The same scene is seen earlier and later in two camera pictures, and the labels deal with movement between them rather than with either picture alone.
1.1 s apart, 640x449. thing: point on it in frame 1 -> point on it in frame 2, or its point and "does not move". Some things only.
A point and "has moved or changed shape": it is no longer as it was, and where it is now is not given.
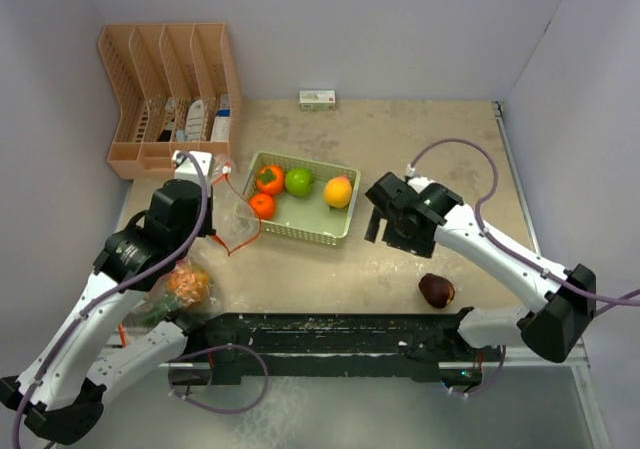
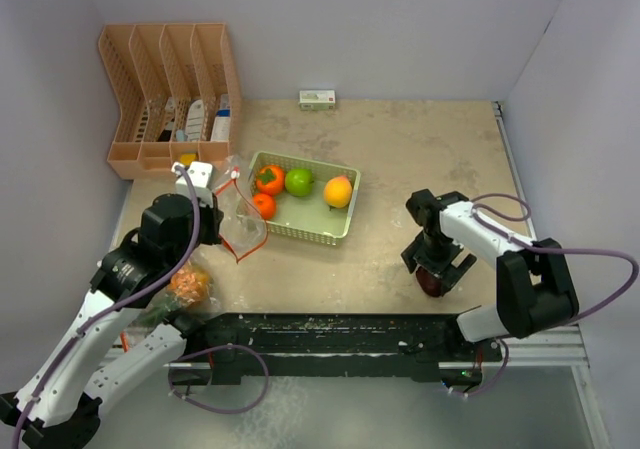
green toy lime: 298,182 does not move
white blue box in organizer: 221,126 does not move
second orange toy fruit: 262,205 does not move
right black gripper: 418,245 -> 418,252
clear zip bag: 236,222 has moved or changed shape
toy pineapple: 186,286 does not move
